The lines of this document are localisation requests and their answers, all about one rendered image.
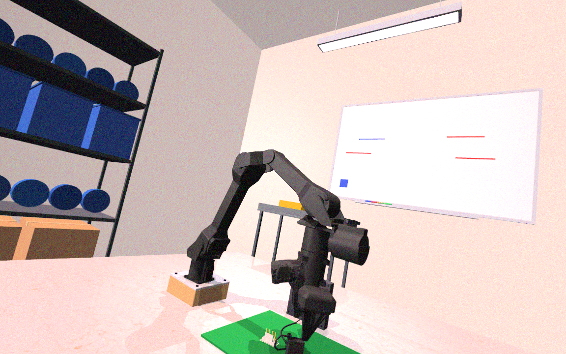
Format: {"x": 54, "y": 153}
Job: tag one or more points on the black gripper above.
{"x": 315, "y": 303}

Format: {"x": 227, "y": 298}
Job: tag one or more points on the black cooling fan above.
{"x": 324, "y": 324}

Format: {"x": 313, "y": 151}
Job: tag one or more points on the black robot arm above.
{"x": 347, "y": 243}

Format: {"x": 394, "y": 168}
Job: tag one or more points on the green circuit board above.
{"x": 257, "y": 335}

